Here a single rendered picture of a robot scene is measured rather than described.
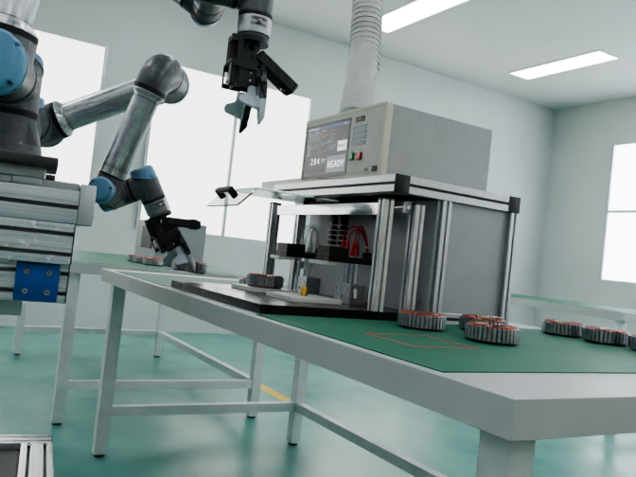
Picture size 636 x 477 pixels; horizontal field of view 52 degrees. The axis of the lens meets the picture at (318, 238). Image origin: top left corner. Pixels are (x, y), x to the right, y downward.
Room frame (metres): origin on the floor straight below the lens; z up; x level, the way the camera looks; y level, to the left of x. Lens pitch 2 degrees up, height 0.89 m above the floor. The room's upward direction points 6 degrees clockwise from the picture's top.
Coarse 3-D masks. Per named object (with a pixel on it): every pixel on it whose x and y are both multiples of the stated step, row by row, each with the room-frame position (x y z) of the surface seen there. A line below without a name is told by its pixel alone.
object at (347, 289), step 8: (336, 288) 1.83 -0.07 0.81; (344, 288) 1.79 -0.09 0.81; (352, 288) 1.77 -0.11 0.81; (360, 288) 1.78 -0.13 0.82; (336, 296) 1.82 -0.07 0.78; (344, 296) 1.78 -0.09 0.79; (352, 296) 1.77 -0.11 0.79; (360, 296) 1.79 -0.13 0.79; (352, 304) 1.77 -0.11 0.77; (360, 304) 1.79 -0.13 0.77
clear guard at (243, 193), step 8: (224, 192) 2.00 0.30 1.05; (240, 192) 1.88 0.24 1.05; (248, 192) 1.83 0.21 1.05; (256, 192) 1.94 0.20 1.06; (264, 192) 1.91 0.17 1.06; (272, 192) 1.88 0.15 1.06; (280, 192) 1.86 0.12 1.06; (288, 192) 1.87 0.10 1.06; (216, 200) 1.98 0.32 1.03; (224, 200) 1.91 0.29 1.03; (232, 200) 1.86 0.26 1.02; (240, 200) 1.80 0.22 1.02; (280, 200) 2.12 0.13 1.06; (288, 200) 2.09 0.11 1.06; (296, 200) 2.05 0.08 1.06; (304, 200) 2.02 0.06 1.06; (312, 200) 1.99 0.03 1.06; (320, 200) 1.96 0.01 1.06; (328, 200) 1.94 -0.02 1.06; (336, 200) 1.95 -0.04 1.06
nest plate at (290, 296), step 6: (270, 294) 1.74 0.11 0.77; (276, 294) 1.71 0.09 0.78; (282, 294) 1.68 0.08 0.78; (288, 294) 1.70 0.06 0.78; (294, 294) 1.73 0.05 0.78; (312, 294) 1.82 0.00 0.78; (288, 300) 1.65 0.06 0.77; (294, 300) 1.64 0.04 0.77; (300, 300) 1.65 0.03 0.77; (306, 300) 1.66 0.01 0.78; (312, 300) 1.67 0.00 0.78; (318, 300) 1.68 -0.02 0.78; (324, 300) 1.68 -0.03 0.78; (330, 300) 1.69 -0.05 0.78; (336, 300) 1.70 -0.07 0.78
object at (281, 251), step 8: (280, 248) 1.98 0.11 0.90; (288, 248) 1.94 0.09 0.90; (296, 248) 1.96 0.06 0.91; (304, 248) 1.97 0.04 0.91; (272, 256) 1.97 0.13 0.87; (280, 256) 1.94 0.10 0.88; (288, 256) 1.95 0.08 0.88; (296, 256) 1.96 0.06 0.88; (304, 256) 1.97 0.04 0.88; (312, 256) 1.99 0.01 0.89; (304, 264) 2.04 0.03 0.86; (312, 264) 2.00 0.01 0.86; (304, 272) 2.04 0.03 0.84; (312, 272) 2.00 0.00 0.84
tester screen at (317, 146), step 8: (320, 128) 2.01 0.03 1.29; (328, 128) 1.96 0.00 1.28; (336, 128) 1.92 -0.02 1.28; (344, 128) 1.88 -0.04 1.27; (312, 136) 2.04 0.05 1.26; (320, 136) 2.00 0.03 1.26; (328, 136) 1.96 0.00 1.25; (336, 136) 1.92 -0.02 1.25; (344, 136) 1.88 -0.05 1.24; (312, 144) 2.04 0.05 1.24; (320, 144) 2.00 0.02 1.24; (312, 152) 2.03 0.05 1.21; (320, 152) 1.99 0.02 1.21; (328, 152) 1.95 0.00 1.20; (336, 152) 1.91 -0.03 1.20; (344, 152) 1.87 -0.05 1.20; (320, 160) 1.99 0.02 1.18; (304, 168) 2.07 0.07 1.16; (304, 176) 2.07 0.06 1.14
